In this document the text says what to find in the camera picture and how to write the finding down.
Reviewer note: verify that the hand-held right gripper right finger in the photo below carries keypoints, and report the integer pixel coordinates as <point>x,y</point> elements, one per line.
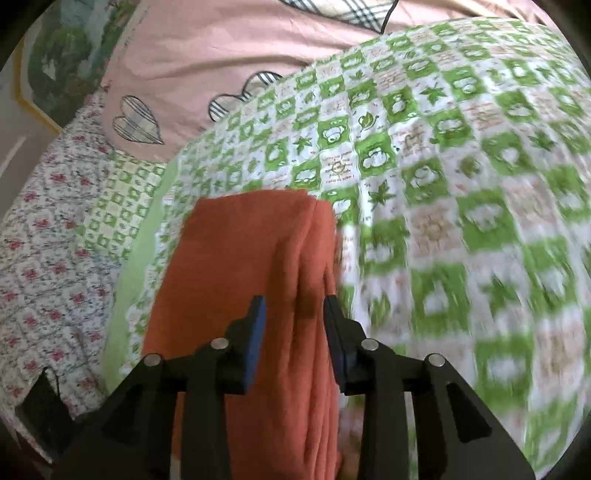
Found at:
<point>333,341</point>

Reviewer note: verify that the green wall picture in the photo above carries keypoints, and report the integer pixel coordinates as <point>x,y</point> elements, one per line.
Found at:
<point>69,60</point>

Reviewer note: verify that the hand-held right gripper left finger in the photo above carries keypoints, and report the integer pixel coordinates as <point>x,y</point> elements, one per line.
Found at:
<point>256,341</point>

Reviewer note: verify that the pink heart-print quilt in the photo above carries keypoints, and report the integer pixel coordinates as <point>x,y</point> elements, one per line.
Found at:
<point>207,46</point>

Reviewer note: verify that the floral bed sheet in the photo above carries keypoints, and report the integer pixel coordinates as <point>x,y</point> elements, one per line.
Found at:
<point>41,258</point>

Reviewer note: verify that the orange knit sweater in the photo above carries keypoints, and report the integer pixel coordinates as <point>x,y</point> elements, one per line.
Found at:
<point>258,249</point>

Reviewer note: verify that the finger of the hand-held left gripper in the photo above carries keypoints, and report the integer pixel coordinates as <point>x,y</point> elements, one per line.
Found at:
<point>44,410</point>

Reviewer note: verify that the green checked blanket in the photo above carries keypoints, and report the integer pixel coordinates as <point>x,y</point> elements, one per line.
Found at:
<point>461,184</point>

